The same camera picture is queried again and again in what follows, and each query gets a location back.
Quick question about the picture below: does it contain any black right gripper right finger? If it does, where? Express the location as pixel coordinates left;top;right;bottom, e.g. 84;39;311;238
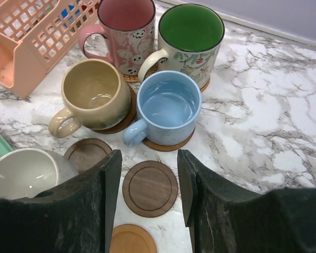
177;150;316;252

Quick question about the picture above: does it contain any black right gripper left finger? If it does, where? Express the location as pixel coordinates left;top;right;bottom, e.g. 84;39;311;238
0;150;122;252

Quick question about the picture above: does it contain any dark walnut coaster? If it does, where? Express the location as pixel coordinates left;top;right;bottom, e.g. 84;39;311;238
122;160;178;218
64;138;112;173

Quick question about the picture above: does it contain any beige grey mug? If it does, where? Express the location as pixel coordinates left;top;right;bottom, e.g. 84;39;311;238
0;148;78;200

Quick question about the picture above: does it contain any brown wooden ringed coaster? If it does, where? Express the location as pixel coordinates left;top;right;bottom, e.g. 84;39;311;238
142;129;195;152

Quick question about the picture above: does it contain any tan brown mug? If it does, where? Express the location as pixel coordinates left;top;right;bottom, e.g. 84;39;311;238
48;59;131;138

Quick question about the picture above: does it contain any light blue mug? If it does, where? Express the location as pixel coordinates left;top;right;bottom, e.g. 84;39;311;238
123;71;202;145

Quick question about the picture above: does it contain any woven rattan coaster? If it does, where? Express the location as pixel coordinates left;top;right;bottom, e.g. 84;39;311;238
124;63;158;83
200;78;211;92

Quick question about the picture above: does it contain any green mug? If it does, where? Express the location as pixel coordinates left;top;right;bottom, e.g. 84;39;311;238
138;4;225;88

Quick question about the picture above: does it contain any maroon red mug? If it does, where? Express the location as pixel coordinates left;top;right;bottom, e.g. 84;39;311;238
78;0;155;76

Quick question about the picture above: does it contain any orange plastic desk organizer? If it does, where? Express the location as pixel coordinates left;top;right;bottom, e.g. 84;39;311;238
0;0;99;99

